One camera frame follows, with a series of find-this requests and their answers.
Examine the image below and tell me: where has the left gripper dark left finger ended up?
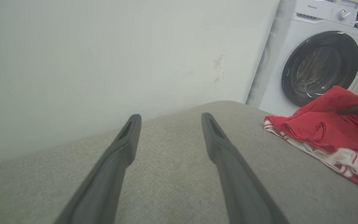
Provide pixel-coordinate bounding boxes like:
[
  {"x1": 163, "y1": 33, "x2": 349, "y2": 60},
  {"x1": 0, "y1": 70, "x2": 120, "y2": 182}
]
[{"x1": 54, "y1": 114, "x2": 142, "y2": 224}]

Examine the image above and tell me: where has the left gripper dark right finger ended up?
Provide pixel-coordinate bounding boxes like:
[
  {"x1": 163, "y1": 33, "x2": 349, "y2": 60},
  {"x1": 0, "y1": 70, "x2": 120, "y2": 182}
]
[{"x1": 201, "y1": 112, "x2": 290, "y2": 224}]

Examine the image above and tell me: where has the red and white garment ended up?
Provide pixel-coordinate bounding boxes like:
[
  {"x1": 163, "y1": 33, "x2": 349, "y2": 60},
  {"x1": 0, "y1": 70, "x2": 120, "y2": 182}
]
[{"x1": 264, "y1": 86, "x2": 358, "y2": 194}]

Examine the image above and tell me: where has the white washing machine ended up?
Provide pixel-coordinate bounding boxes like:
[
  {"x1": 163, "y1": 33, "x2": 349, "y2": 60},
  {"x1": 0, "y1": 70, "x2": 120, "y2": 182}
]
[{"x1": 246, "y1": 0, "x2": 358, "y2": 117}]

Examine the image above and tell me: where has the grey fabric sofa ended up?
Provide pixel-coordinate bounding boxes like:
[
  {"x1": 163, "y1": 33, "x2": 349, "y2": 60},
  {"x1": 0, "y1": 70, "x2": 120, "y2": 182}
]
[{"x1": 0, "y1": 93, "x2": 358, "y2": 224}]

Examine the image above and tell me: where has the black round washing machine door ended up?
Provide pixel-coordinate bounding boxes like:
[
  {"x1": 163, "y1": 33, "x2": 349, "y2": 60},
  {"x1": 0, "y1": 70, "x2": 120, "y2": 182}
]
[{"x1": 282, "y1": 30, "x2": 358, "y2": 108}]

